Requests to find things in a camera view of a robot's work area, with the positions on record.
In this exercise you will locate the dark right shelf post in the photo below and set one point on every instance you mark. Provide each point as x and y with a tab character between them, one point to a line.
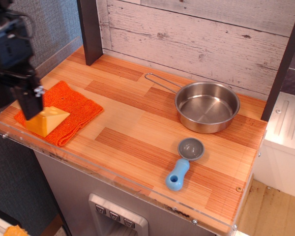
280	76

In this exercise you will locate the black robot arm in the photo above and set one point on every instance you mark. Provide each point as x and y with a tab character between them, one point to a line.
0	12

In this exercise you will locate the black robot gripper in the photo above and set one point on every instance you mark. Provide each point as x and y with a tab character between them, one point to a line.
15	68

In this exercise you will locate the white cabinet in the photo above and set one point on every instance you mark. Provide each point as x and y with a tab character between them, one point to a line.
275	164

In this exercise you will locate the brass screw in tabletop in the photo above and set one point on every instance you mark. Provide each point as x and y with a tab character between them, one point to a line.
239	189

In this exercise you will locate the stainless steel pan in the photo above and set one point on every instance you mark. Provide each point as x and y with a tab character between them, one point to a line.
203	107

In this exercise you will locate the grey toy fridge cabinet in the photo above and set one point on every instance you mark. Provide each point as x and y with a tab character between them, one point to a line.
72	187

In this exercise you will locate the yellow object bottom left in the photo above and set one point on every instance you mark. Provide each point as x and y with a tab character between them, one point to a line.
15	231

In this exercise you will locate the clear acrylic table guard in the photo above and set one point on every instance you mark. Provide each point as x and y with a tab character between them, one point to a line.
132	144

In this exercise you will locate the blue grey toy scoop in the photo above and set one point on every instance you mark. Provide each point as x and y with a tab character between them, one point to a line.
189	149

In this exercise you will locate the silver dispenser button panel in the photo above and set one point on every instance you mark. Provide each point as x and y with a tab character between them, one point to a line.
111	219

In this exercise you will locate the yellow cheese wedge toy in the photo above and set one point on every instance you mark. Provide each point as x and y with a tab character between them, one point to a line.
46	121

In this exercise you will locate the orange knitted cloth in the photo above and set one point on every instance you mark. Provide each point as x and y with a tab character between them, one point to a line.
82	110

